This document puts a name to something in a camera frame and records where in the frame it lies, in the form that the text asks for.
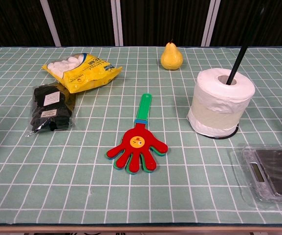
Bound white toilet paper roll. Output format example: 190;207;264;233
187;69;256;138

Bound black wire roll holder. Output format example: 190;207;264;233
205;7;265;140

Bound green checkered tablecloth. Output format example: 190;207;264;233
0;46;282;225

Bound red green hand clapper toy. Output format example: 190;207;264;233
105;93;169;175

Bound yellow pear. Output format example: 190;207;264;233
161;39;183;71

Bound yellow cotton ball bag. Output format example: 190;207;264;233
41;52;123;94

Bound black gloves in plastic bag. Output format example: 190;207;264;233
25;82;79;137

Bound clear digital pocket scale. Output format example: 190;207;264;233
230;143;282;209

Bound white vertical frame post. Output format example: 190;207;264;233
40;0;62;47
110;0;124;47
201;0;218;47

